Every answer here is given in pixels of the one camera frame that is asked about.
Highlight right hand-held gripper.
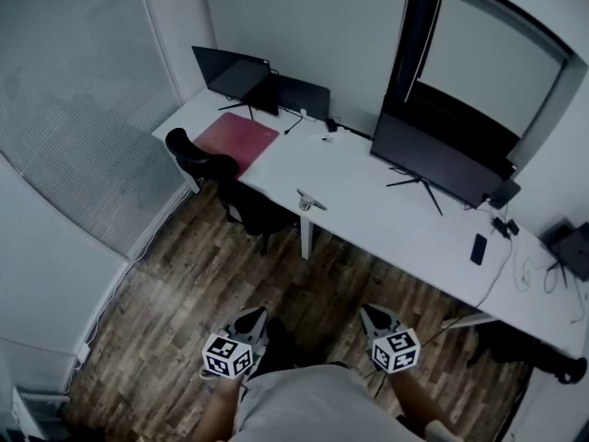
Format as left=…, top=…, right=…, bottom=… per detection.
left=360, top=304, right=422, bottom=376

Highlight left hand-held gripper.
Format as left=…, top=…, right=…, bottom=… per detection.
left=203, top=306, right=271, bottom=379

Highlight small metal tool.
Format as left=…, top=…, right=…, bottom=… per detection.
left=295, top=187, right=329, bottom=213

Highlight person's right forearm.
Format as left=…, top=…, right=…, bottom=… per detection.
left=388, top=368, right=456, bottom=436

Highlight person's left forearm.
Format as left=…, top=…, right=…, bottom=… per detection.
left=192, top=375, right=248, bottom=442

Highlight person's black trousers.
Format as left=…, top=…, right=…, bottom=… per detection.
left=261, top=316, right=303, bottom=379

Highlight white desk leg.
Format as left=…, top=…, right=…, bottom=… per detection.
left=299, top=214, right=315, bottom=261

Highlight person's white shirt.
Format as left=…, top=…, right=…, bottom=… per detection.
left=234, top=364, right=466, bottom=442

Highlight black smartphone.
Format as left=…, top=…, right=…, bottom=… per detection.
left=469, top=233, right=488, bottom=266

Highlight large black monitor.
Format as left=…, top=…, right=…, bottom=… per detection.
left=370, top=110, right=505, bottom=216

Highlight red mouse pad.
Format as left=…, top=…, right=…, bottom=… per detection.
left=192, top=111, right=281, bottom=181

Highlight white power strip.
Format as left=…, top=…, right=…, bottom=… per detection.
left=308, top=126, right=340, bottom=145

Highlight dark grey monitor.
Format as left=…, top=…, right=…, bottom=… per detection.
left=540, top=218, right=589, bottom=289

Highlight small black monitor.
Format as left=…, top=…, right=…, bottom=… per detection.
left=191, top=45, right=280, bottom=120

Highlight grey venetian blind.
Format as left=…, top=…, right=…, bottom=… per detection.
left=0, top=0, right=194, bottom=260

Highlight black framed window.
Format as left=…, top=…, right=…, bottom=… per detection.
left=381, top=0, right=576, bottom=169

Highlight white roller blind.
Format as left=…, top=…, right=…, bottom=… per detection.
left=416, top=0, right=568, bottom=140

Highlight long dark cable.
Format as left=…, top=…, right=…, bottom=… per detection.
left=421, top=235, right=514, bottom=344

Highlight white wall cable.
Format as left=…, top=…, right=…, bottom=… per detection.
left=73, top=227, right=153, bottom=372

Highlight tangled white cable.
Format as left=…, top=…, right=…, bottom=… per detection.
left=513, top=255, right=589, bottom=324

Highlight black cable with plug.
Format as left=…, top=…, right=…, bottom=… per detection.
left=283, top=110, right=306, bottom=136

